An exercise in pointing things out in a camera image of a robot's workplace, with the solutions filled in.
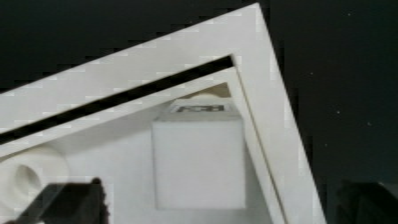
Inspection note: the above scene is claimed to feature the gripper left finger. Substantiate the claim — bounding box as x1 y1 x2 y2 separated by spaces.
14 178 106 224

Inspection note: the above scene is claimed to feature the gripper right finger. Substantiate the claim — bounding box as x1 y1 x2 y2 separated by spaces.
334 179 398 224

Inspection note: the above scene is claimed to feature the white table leg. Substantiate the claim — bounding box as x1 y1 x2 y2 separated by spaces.
151 97 247 209

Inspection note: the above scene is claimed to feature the white U-shaped fence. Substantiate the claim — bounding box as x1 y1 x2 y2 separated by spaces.
0 5 327 224

